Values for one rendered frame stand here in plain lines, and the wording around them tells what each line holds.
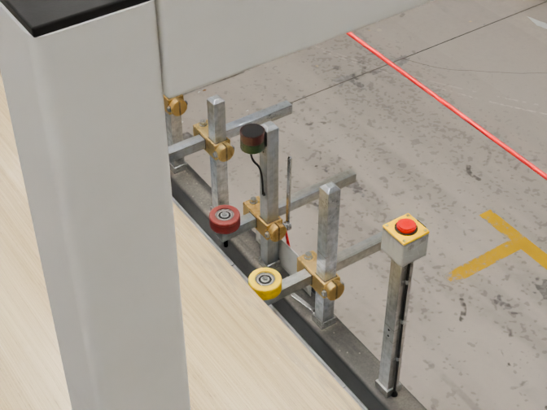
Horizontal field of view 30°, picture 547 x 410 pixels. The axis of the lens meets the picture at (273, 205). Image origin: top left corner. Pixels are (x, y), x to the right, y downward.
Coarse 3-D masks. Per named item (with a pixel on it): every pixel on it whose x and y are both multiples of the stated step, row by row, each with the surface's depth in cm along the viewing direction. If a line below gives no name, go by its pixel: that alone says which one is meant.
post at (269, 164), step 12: (276, 132) 246; (276, 144) 248; (264, 156) 250; (276, 156) 251; (264, 168) 253; (276, 168) 253; (264, 180) 255; (276, 180) 256; (276, 192) 259; (264, 204) 261; (276, 204) 261; (264, 216) 264; (276, 216) 264; (264, 240) 269; (264, 252) 272; (276, 252) 272
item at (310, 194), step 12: (348, 168) 282; (324, 180) 278; (336, 180) 278; (348, 180) 280; (300, 192) 274; (312, 192) 274; (300, 204) 274; (240, 216) 267; (252, 216) 267; (240, 228) 265; (252, 228) 268
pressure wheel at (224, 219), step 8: (216, 208) 262; (224, 208) 263; (232, 208) 262; (216, 216) 260; (224, 216) 260; (232, 216) 260; (216, 224) 258; (224, 224) 258; (232, 224) 258; (216, 232) 260; (224, 232) 259; (232, 232) 260
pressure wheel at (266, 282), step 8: (256, 272) 245; (264, 272) 245; (272, 272) 245; (248, 280) 243; (256, 280) 243; (264, 280) 243; (272, 280) 243; (280, 280) 243; (256, 288) 241; (264, 288) 241; (272, 288) 241; (280, 288) 243; (264, 296) 242; (272, 296) 242
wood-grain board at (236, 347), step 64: (0, 128) 290; (0, 192) 268; (0, 256) 250; (192, 256) 250; (0, 320) 234; (192, 320) 234; (256, 320) 234; (0, 384) 220; (64, 384) 220; (192, 384) 220; (256, 384) 220; (320, 384) 220
